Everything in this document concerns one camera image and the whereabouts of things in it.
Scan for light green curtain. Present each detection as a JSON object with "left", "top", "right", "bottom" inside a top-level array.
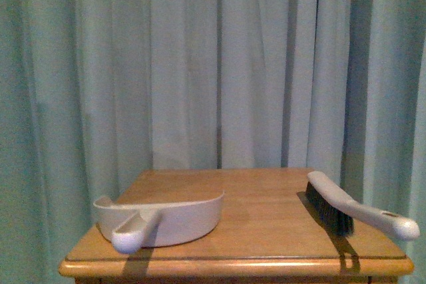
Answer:
[{"left": 1, "top": 0, "right": 425, "bottom": 283}]

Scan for beige plastic dustpan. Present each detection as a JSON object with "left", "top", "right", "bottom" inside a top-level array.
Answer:
[{"left": 93, "top": 193, "right": 225, "bottom": 254}]

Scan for wooden nightstand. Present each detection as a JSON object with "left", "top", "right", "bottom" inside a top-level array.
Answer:
[{"left": 59, "top": 168, "right": 414, "bottom": 283}]

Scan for beige hand brush black bristles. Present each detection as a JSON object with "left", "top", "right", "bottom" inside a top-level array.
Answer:
[{"left": 306, "top": 171, "right": 420, "bottom": 241}]

